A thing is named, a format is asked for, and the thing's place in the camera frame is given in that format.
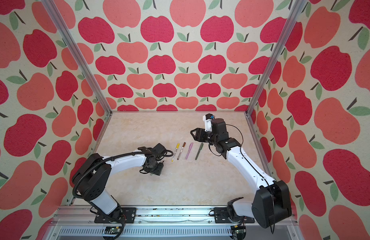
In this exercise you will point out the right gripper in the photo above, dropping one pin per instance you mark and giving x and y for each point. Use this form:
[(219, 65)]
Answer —
[(199, 132)]

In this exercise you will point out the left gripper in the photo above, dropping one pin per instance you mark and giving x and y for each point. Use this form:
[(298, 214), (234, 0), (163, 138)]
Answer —
[(158, 172)]

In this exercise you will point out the dark green pen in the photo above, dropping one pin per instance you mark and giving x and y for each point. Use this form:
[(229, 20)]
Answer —
[(198, 151)]

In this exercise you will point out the pink pen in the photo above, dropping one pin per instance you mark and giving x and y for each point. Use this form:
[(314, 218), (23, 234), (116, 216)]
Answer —
[(189, 151)]

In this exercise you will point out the white pen brown end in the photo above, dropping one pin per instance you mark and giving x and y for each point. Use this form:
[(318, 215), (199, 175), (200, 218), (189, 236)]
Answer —
[(181, 151)]

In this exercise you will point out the white pen yellow tip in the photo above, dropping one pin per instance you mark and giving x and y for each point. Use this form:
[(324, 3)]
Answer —
[(175, 152)]

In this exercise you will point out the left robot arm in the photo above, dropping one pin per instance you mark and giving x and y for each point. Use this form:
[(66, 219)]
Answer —
[(91, 179)]

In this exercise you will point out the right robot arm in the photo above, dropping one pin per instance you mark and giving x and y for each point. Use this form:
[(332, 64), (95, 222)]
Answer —
[(271, 203)]

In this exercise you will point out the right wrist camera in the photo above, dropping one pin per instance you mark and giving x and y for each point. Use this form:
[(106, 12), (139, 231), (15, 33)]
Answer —
[(208, 122)]

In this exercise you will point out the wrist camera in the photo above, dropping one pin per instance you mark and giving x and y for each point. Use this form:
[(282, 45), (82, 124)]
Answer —
[(160, 149), (208, 122)]

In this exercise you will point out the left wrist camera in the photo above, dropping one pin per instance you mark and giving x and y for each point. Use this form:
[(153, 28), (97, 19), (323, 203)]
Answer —
[(160, 149)]

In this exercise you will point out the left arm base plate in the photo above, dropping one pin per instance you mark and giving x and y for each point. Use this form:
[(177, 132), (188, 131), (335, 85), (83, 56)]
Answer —
[(122, 214)]

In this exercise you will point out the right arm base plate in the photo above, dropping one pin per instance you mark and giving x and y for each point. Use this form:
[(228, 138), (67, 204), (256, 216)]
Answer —
[(226, 215)]

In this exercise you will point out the aluminium front rail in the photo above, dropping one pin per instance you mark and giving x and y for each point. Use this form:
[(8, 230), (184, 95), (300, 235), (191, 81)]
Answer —
[(165, 223)]

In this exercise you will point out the right aluminium corner post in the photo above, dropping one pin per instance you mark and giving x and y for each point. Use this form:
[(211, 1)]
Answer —
[(295, 12)]

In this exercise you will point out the aluminium corner post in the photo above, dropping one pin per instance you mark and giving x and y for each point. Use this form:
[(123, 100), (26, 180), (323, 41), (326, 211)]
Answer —
[(63, 29), (295, 12)]

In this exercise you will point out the left aluminium corner post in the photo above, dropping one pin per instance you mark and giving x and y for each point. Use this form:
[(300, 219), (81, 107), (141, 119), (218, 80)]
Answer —
[(63, 29)]

